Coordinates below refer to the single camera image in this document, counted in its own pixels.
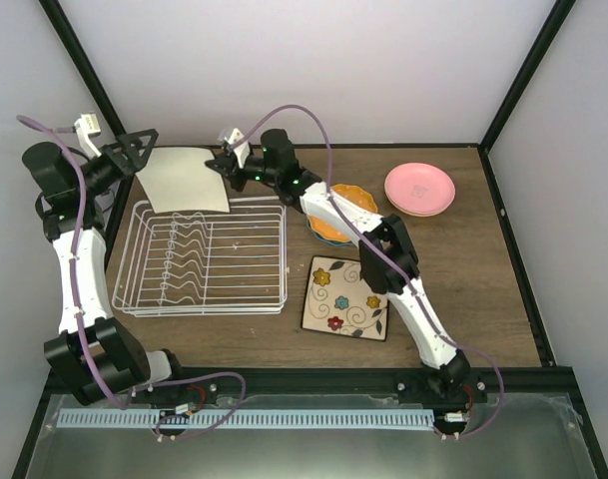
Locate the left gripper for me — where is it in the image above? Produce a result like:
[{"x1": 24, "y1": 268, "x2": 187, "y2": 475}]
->
[{"x1": 75, "y1": 130, "x2": 160, "y2": 198}]

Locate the cream square plate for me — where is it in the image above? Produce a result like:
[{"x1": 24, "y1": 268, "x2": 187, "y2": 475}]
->
[{"x1": 136, "y1": 147, "x2": 230, "y2": 214}]

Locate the teal dotted plate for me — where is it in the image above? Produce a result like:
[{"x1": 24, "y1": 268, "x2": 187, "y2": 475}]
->
[{"x1": 306, "y1": 221, "x2": 354, "y2": 247}]

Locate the orange dotted scalloped plate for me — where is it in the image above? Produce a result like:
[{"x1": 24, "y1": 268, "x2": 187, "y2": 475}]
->
[{"x1": 307, "y1": 184, "x2": 378, "y2": 241}]

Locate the square floral plate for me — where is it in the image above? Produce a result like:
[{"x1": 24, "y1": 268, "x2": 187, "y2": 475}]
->
[{"x1": 302, "y1": 255, "x2": 388, "y2": 341}]

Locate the pink round plate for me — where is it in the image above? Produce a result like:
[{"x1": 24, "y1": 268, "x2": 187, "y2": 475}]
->
[{"x1": 384, "y1": 163, "x2": 456, "y2": 211}]

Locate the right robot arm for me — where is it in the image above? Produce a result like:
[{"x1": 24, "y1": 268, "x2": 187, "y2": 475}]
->
[{"x1": 206, "y1": 129, "x2": 470, "y2": 402}]

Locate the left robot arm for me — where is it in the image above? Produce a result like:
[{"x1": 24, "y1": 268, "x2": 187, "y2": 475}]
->
[{"x1": 22, "y1": 129, "x2": 189, "y2": 405}]

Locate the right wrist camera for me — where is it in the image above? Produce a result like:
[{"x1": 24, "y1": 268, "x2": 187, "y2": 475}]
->
[{"x1": 218, "y1": 128, "x2": 252, "y2": 169}]

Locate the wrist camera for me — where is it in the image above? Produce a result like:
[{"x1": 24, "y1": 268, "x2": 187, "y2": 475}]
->
[
  {"x1": 74, "y1": 113, "x2": 101, "y2": 159},
  {"x1": 218, "y1": 128, "x2": 252, "y2": 169}
]

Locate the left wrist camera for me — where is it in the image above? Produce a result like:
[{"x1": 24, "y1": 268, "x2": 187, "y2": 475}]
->
[{"x1": 74, "y1": 113, "x2": 101, "y2": 159}]

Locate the white wire dish rack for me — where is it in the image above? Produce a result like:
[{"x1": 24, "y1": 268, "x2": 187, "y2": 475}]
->
[{"x1": 112, "y1": 197, "x2": 288, "y2": 317}]

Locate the black front frame rail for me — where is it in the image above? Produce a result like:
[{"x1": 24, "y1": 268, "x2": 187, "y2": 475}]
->
[{"x1": 48, "y1": 366, "x2": 574, "y2": 400}]

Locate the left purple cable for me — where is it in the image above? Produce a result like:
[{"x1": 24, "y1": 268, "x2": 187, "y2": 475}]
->
[{"x1": 15, "y1": 114, "x2": 248, "y2": 444}]

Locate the slotted cable duct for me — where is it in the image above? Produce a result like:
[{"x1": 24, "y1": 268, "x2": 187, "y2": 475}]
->
[{"x1": 56, "y1": 408, "x2": 434, "y2": 431}]

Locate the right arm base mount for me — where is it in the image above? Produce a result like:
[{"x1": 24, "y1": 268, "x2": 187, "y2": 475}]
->
[{"x1": 392, "y1": 368, "x2": 488, "y2": 407}]

